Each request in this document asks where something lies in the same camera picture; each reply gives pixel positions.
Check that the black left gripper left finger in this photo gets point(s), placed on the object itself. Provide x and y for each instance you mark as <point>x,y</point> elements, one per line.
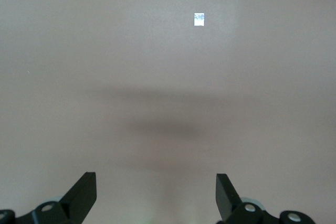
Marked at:
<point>78,197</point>

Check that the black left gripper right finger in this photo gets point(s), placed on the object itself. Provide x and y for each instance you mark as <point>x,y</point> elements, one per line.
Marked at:
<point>228,200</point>

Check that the small tape patch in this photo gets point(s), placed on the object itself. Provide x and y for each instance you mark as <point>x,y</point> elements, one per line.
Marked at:
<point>199,19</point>

